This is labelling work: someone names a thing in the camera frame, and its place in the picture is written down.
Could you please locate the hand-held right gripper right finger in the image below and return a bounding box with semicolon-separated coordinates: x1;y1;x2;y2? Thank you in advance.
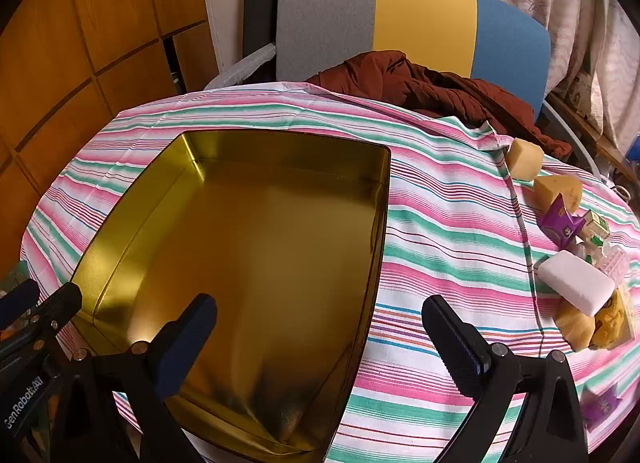
421;294;592;463

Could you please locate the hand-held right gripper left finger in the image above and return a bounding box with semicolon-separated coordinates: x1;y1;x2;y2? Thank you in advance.
52;293;218;463

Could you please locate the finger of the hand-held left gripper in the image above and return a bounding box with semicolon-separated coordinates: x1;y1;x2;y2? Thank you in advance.
0;278;42;327
27;283;84;339

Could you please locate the tan sponge wedge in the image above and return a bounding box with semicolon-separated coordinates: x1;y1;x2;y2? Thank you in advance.
556;297;597;353

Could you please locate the gold tin box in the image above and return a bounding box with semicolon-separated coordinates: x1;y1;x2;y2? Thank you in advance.
67;129;392;463

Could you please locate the white foam block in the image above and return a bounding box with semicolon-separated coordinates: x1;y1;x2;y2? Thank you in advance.
537;249;616;317

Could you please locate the purple cloth pouch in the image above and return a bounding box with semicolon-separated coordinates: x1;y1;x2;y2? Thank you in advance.
581;385;622;433

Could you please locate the purple snack packet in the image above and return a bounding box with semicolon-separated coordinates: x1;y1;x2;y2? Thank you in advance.
539;193;587;250

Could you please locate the green white small carton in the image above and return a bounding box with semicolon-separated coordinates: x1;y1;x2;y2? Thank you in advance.
575;210;612;250

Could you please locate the orange yellow sponge block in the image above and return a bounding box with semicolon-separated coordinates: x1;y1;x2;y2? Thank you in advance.
532;174;584;214

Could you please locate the pale yellow sponge piece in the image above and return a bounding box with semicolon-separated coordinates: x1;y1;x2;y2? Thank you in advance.
506;138;545;180

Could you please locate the striped tablecloth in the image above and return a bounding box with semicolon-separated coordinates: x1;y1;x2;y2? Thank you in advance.
20;80;640;463

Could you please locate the wooden shelf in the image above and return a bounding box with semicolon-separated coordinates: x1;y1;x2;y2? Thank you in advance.
545;93;640;179

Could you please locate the brown jacket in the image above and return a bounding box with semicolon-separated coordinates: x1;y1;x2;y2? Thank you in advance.
305;50;573;161

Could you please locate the wooden cabinet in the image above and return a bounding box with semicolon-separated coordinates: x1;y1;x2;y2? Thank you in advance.
0;0;221;284

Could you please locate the printed paper bag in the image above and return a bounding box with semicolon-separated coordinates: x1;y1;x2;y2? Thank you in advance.
562;50;601;119

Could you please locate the black rolled mat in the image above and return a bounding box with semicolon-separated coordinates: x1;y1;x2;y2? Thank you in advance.
243;0;287;59

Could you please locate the grey yellow blue chair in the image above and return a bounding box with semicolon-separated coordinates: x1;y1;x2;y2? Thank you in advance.
202;0;603;179

